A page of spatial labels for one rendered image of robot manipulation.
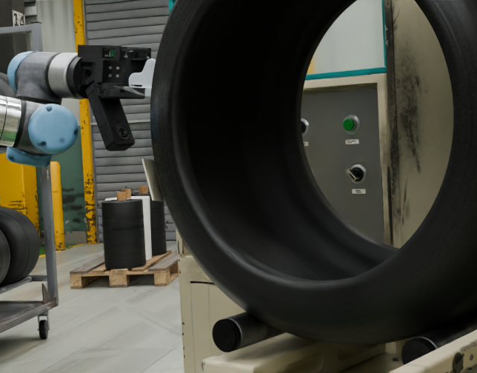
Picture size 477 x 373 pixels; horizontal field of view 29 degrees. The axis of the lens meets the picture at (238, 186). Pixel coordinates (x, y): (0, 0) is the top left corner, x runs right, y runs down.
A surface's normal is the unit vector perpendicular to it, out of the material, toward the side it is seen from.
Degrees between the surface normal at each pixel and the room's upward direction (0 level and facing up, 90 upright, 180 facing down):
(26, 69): 78
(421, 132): 90
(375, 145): 90
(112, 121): 66
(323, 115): 90
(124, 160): 90
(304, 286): 101
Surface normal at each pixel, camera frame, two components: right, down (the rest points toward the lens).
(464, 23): -0.47, 0.00
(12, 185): -0.26, 0.07
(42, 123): 0.41, 0.03
